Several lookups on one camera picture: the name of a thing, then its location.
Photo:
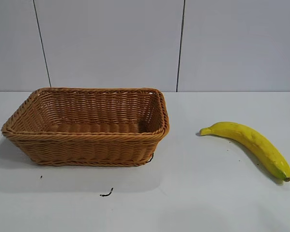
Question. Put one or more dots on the brown woven wicker basket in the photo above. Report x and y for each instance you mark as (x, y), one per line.
(86, 147)

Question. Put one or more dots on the yellow banana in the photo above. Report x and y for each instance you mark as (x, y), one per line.
(256, 142)

